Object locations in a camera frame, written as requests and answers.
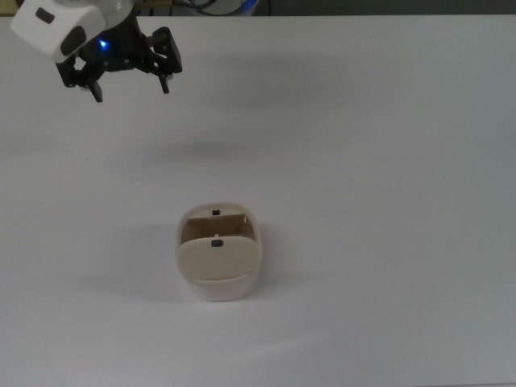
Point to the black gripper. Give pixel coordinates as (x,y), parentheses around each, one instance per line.
(121,48)

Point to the beige trash can lid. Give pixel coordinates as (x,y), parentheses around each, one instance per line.
(217,262)

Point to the small white trash can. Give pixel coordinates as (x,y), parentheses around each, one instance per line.
(219,292)

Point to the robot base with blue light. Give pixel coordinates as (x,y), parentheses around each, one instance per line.
(246,5)

